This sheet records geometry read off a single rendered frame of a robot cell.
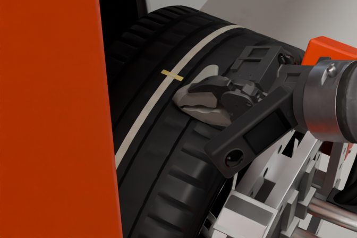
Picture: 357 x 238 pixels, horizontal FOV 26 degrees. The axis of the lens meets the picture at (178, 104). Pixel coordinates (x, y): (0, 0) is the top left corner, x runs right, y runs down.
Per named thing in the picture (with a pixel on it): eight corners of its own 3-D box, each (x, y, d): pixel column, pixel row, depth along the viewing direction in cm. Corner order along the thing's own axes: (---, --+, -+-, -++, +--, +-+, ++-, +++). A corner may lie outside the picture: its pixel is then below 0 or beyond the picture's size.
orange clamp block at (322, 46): (301, 89, 119) (321, 34, 117) (349, 108, 117) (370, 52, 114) (288, 95, 113) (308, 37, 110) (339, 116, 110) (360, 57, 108)
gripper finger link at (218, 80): (205, 99, 97) (261, 102, 91) (198, 109, 96) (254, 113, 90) (188, 72, 94) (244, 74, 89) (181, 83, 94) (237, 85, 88)
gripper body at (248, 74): (265, 87, 99) (349, 91, 91) (235, 137, 95) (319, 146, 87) (240, 43, 95) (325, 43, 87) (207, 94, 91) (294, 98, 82)
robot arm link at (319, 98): (355, 160, 83) (323, 98, 78) (316, 156, 87) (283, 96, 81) (385, 101, 88) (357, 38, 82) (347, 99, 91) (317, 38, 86)
